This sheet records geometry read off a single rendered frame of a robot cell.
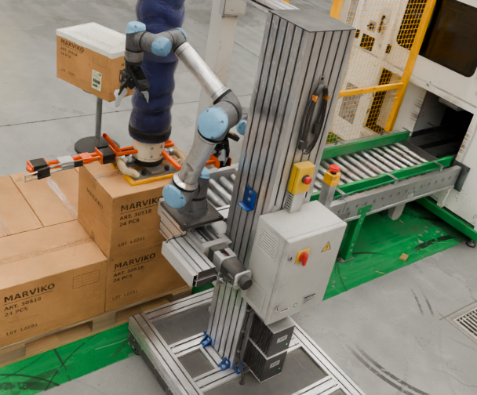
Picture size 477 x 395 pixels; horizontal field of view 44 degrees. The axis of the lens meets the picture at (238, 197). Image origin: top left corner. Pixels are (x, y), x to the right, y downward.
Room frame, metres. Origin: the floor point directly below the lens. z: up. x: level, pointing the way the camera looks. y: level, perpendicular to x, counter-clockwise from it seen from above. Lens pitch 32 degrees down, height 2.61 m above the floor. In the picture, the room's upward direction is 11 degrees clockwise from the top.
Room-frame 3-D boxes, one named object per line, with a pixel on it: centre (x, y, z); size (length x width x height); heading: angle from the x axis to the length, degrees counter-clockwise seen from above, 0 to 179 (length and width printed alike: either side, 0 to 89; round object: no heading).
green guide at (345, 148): (4.25, -0.71, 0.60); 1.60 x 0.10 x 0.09; 132
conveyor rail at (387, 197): (3.57, -0.84, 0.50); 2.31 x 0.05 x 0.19; 132
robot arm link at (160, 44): (2.30, 0.44, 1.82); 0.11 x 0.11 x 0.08; 67
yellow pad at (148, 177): (2.71, 0.47, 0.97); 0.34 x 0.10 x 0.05; 132
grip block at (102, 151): (2.61, 0.72, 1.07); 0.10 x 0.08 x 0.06; 42
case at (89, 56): (4.50, 1.31, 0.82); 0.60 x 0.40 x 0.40; 62
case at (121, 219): (2.78, 0.53, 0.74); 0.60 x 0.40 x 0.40; 133
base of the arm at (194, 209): (2.33, 0.21, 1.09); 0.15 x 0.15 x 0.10
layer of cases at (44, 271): (2.80, 0.96, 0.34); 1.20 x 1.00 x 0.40; 132
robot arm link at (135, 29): (2.32, 0.53, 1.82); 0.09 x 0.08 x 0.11; 67
